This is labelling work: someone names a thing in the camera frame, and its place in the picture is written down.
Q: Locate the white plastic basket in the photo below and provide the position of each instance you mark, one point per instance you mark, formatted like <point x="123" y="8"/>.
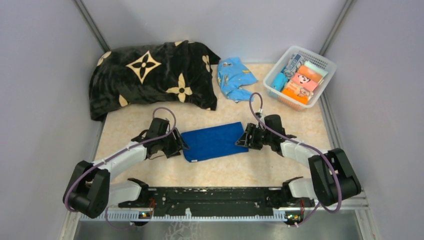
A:
<point x="315" y="58"/>

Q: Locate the pink panda rolled towel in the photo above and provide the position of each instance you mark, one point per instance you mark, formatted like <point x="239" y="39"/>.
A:
<point x="304" y="82"/>

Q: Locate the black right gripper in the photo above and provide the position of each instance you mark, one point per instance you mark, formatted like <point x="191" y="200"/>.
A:
<point x="245" y="139"/>

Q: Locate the white blue printed towel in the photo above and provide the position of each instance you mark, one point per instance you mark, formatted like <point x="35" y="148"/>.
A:
<point x="294" y="63"/>

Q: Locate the dark blue towel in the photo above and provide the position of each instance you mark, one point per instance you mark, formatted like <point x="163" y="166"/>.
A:
<point x="213" y="142"/>

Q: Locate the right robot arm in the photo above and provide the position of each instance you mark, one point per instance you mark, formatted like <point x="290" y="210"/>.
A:
<point x="332" y="177"/>

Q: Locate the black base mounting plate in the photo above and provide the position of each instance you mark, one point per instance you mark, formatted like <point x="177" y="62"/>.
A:
<point x="216" y="201"/>

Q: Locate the aluminium frame rail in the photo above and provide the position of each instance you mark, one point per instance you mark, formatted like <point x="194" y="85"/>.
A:
<point x="141" y="214"/>

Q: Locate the orange bear rolled towel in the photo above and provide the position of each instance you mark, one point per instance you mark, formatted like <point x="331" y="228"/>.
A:
<point x="297" y="92"/>

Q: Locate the black blanket with beige flowers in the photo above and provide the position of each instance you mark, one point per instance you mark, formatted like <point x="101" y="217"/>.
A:
<point x="170" y="72"/>

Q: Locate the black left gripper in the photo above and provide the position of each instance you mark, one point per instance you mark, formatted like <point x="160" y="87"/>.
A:
<point x="178" y="144"/>

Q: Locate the mint green rolled towel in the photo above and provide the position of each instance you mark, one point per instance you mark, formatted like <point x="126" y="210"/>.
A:
<point x="315" y="68"/>

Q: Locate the light blue patterned cloth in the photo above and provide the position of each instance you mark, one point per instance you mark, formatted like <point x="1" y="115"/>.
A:
<point x="232" y="75"/>

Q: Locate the bright blue terry towel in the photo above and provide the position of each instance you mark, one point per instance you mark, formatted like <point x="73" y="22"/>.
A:
<point x="279" y="82"/>

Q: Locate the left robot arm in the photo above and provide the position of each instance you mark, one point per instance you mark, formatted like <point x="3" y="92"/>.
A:
<point x="90" y="190"/>

